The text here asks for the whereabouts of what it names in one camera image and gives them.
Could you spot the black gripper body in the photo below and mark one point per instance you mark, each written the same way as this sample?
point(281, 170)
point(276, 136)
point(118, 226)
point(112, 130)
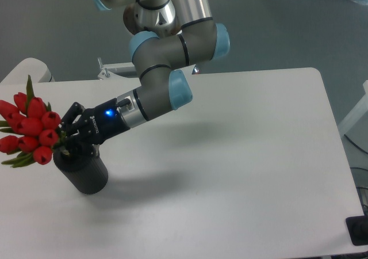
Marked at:
point(98, 124)

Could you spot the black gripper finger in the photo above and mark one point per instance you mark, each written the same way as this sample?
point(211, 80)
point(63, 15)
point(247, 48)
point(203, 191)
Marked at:
point(68, 123)
point(71, 149)

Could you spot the red tulip bouquet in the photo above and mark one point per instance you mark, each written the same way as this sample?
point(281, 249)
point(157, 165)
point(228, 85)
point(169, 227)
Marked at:
point(32, 129)

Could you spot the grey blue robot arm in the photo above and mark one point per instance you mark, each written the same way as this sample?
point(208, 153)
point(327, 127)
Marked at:
point(158, 61)

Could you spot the black ribbed cylindrical vase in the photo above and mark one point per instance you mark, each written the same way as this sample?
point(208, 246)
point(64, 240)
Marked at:
point(88, 175)

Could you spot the white rounded side table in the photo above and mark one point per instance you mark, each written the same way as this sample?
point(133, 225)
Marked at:
point(37, 69)

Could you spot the white furniture at right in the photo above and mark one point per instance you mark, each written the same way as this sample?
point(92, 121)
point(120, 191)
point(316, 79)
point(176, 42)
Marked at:
point(354, 115)

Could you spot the black box at edge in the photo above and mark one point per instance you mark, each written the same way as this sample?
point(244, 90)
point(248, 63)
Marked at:
point(357, 229)

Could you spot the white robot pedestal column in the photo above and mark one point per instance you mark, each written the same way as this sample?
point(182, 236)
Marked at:
point(161, 20)

